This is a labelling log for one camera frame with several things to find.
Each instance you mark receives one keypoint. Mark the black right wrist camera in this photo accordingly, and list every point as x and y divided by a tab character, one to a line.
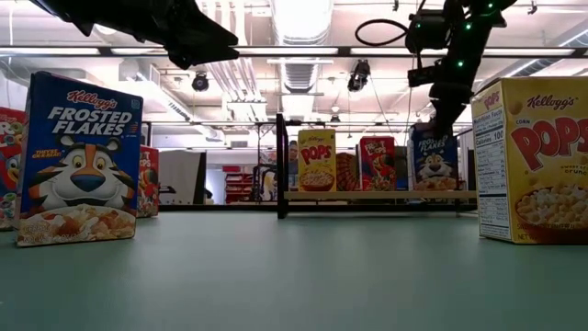
427	30

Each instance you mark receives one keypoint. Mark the person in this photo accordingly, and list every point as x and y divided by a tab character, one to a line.
293	161

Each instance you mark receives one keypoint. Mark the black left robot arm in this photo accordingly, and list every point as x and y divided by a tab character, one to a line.
92	11

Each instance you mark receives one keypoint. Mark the black ceiling-mounted camera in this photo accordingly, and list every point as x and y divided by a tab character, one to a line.
200	83
359	76

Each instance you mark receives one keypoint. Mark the brown striped object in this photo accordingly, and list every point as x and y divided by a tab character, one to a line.
347	172

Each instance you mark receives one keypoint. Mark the white partition panel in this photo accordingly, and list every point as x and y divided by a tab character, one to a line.
179	177

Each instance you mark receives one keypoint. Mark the green table mat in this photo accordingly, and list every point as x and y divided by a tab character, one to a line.
294	285

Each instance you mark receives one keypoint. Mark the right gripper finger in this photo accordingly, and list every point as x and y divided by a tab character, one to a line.
441	115
454	112

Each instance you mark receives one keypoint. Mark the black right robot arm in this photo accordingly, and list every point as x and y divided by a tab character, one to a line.
478	18

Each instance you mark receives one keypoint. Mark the wooden shelf with black frame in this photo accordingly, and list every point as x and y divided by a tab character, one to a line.
281	174

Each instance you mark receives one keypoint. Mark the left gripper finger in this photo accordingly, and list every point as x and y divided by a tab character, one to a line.
206	54
213	34

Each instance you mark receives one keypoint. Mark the red storage bins rack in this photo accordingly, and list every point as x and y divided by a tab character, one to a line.
239	181

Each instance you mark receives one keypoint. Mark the yellow Corn Pops cereal box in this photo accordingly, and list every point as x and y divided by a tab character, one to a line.
542	161
317	161

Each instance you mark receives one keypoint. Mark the red Froot Loops cereal box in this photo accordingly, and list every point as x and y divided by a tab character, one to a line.
9	174
149	184
377	165

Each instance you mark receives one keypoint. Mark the blue Frosted Flakes cereal box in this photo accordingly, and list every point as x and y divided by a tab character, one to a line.
80	174
434	165

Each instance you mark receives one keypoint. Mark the black aluminium table frame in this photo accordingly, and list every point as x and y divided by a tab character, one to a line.
193	208

